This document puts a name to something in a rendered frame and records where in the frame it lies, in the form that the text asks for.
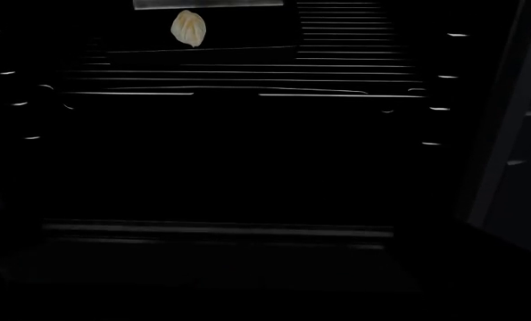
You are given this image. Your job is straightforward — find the black oven door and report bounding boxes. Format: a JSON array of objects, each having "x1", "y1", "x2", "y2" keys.
[{"x1": 0, "y1": 209, "x2": 531, "y2": 321}]

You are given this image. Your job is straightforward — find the black oven body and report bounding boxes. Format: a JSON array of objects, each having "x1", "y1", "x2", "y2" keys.
[{"x1": 0, "y1": 0, "x2": 531, "y2": 235}]

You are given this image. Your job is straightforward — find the white pleated dumpling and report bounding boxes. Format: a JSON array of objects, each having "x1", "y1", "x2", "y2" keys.
[{"x1": 170, "y1": 9, "x2": 208, "y2": 48}]

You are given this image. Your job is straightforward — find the grey metal baking tray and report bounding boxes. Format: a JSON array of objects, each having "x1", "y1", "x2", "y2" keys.
[{"x1": 132, "y1": 0, "x2": 286, "y2": 11}]

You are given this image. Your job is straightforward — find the metal wire oven rack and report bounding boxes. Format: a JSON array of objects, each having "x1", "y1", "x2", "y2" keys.
[{"x1": 37, "y1": 0, "x2": 429, "y2": 113}]

